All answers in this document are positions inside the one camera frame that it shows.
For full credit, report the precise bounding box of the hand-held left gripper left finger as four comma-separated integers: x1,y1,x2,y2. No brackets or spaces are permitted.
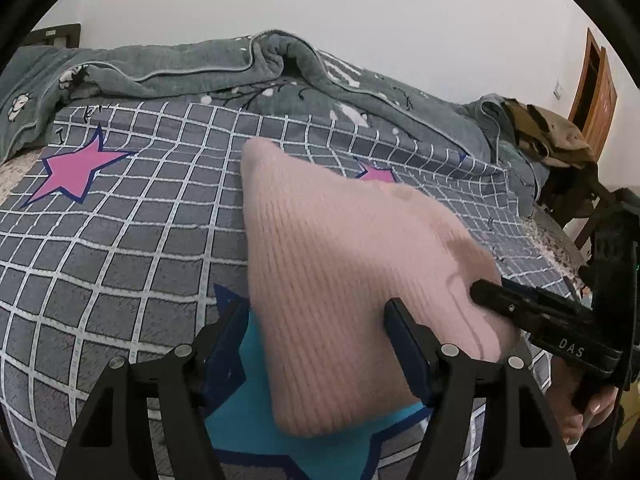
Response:
55,296,251,480

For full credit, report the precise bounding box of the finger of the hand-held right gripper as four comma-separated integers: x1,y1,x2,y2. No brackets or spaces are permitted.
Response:
500,277,597,322
470,280,624,377

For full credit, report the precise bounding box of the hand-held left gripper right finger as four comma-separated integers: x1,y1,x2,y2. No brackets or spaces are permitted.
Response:
382,297,573,480

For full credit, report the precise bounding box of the pink knit sweater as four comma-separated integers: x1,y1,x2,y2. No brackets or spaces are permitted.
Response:
241,137,521,438

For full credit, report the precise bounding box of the person's right hand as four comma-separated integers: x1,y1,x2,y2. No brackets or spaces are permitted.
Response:
549,359,622,447

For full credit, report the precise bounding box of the dark chair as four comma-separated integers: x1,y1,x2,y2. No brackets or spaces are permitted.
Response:
540,160,632,252

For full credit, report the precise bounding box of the khaki garment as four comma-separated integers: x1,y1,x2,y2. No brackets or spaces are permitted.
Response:
500,97,599,171

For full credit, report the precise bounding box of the grey checked star duvet cover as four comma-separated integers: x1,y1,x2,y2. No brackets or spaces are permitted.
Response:
0,100,576,480

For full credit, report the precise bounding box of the brown wooden door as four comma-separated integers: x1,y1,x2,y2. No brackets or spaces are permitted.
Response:
567,27,619,161

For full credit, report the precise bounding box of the grey fleece blanket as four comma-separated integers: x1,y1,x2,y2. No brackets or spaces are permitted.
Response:
0,30,551,211

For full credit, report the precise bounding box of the dark wooden headboard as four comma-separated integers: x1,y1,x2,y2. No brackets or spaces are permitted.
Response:
22,22,82,50

